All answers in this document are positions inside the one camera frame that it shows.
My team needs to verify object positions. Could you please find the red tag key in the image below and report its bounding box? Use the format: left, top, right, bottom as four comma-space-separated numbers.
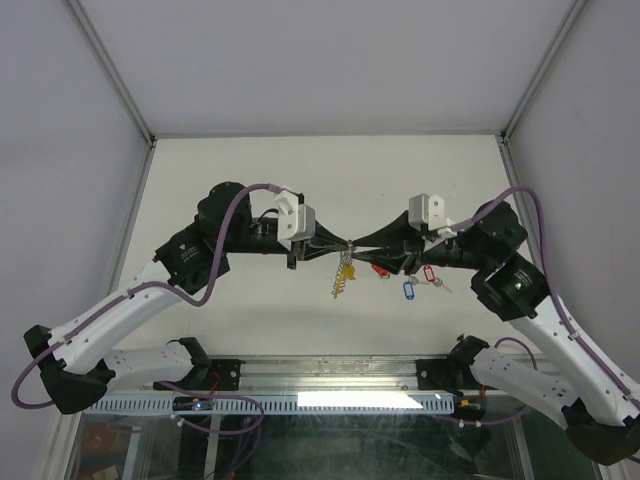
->
423, 265, 452, 293
371, 264, 391, 279

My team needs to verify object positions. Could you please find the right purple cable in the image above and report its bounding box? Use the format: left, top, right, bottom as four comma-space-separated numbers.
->
452, 186, 640, 464

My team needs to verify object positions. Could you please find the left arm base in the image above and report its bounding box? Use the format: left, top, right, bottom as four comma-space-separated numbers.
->
153, 337, 243, 392

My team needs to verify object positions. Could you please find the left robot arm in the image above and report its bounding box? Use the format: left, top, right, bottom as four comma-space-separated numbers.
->
24, 181, 347, 414

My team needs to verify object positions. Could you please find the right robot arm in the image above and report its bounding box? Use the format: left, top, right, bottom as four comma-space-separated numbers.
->
354, 202, 639, 465

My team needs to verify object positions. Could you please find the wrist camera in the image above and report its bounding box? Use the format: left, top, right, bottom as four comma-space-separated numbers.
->
408, 193, 456, 239
274, 189, 316, 251

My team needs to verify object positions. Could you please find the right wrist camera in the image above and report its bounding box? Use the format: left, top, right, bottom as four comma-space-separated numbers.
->
408, 193, 456, 239

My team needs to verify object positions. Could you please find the aluminium mounting rail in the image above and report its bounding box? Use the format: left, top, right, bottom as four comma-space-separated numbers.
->
114, 353, 541, 396

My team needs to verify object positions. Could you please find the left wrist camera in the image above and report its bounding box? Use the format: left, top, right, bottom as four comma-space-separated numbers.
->
274, 189, 316, 251

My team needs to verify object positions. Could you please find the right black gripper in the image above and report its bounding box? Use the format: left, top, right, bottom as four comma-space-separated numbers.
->
350, 211, 491, 277

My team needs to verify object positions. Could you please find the keyring with yellow handle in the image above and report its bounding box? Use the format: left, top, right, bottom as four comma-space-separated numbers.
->
331, 240, 356, 299

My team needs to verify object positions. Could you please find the white slotted cable duct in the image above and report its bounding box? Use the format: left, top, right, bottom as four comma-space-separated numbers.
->
85, 392, 455, 417

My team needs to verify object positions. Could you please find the blue tag key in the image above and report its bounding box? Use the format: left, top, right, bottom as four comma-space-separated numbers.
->
402, 276, 429, 301

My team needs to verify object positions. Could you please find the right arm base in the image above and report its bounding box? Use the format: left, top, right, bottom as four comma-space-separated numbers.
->
415, 335, 489, 396

